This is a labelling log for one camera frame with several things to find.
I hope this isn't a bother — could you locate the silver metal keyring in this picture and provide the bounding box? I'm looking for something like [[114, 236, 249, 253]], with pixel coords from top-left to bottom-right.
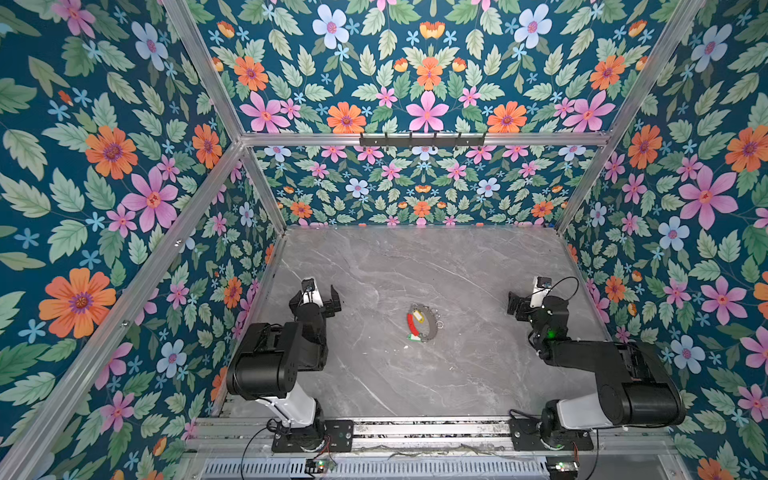
[[406, 303, 442, 343]]

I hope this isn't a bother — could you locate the red key tag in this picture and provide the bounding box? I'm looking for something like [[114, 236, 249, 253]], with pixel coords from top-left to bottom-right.
[[407, 311, 422, 337]]

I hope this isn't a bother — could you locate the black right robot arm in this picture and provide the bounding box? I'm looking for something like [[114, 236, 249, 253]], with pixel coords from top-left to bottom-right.
[[507, 291, 687, 437]]

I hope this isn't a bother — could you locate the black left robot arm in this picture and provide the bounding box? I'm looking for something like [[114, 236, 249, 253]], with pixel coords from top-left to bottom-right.
[[226, 278, 342, 429]]

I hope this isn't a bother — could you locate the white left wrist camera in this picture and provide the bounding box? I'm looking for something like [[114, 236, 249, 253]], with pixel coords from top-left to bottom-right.
[[299, 277, 324, 307]]

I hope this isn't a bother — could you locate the black right camera cable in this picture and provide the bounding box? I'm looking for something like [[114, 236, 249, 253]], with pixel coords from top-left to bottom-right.
[[547, 275, 581, 304]]

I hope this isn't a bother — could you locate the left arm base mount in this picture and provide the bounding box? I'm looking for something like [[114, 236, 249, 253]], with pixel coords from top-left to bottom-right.
[[271, 419, 355, 454]]

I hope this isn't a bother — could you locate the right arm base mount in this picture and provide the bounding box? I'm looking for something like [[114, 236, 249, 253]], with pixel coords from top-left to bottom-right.
[[508, 409, 595, 451]]

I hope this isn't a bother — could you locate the white perforated cable duct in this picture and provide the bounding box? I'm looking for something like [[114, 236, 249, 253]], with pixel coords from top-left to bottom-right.
[[201, 457, 549, 479]]

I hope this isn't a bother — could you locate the black wall hook rail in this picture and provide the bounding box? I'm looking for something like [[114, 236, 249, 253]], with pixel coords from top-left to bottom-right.
[[358, 132, 486, 149]]

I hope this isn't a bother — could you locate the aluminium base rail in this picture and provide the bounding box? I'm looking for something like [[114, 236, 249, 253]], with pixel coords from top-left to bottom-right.
[[187, 415, 678, 455]]

